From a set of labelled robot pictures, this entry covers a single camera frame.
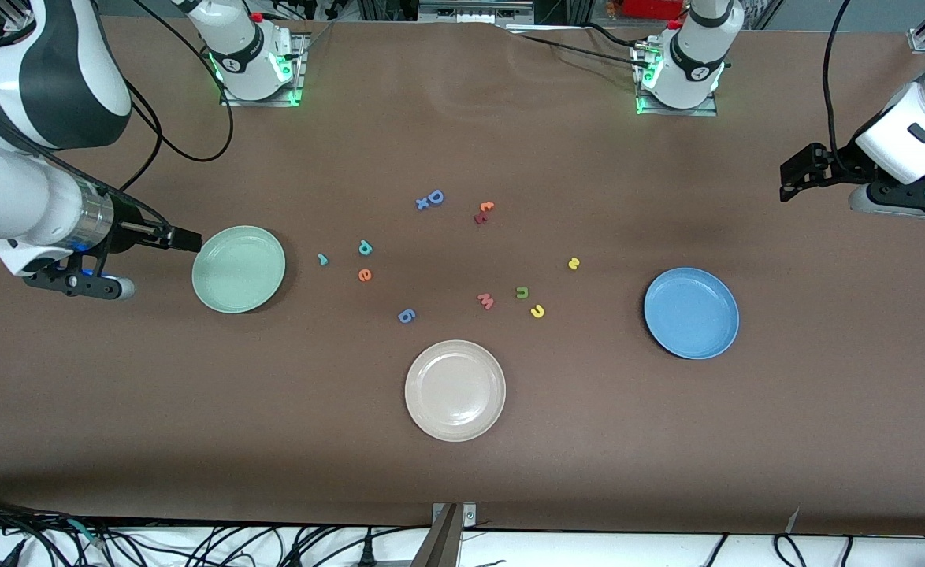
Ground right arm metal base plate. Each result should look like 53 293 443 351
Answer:
218 31 306 108

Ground small metal bracket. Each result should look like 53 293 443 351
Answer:
431 502 477 528

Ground light green plate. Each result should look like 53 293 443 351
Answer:
191 225 287 315

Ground silver frame bar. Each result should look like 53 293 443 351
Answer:
418 0 534 23

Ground blue plate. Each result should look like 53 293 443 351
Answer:
643 267 741 361

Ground aluminium profile post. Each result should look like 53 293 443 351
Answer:
411 504 463 567

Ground thin black cable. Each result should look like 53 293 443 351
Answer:
507 33 656 70
583 21 643 46

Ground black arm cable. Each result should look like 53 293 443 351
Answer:
0 0 235 231
822 0 857 178

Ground red box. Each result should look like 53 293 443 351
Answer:
620 0 685 20

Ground brown table cover mat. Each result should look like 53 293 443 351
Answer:
0 17 925 538

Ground teal cable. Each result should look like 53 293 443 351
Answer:
67 517 107 550

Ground beige plate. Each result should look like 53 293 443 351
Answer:
404 339 507 443

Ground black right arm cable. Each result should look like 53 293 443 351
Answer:
0 0 235 231

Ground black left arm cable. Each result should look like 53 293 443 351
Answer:
822 0 857 178

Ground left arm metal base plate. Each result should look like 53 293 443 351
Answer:
634 43 719 117

